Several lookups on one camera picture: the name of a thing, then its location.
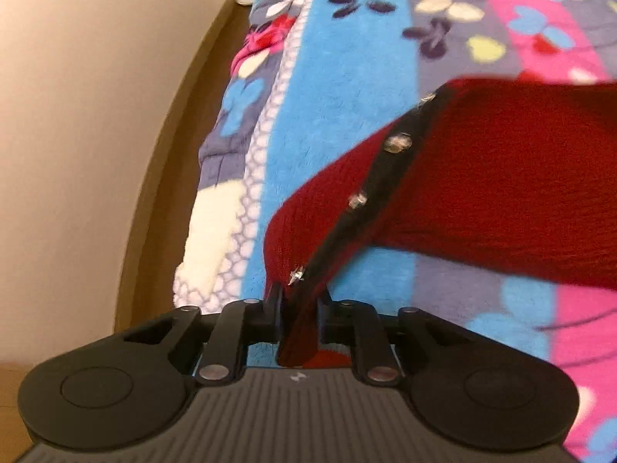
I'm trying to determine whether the colourful butterfly printed blanket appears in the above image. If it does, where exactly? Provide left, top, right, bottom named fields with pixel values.
left=171, top=0, right=617, bottom=463

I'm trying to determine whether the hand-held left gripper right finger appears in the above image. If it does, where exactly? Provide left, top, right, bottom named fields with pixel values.
left=317, top=288, right=476, bottom=387

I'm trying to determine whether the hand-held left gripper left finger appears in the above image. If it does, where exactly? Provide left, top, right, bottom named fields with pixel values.
left=123, top=282, right=283, bottom=387

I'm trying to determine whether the red knit cardigan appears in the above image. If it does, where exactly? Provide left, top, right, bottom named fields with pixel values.
left=264, top=76, right=617, bottom=368

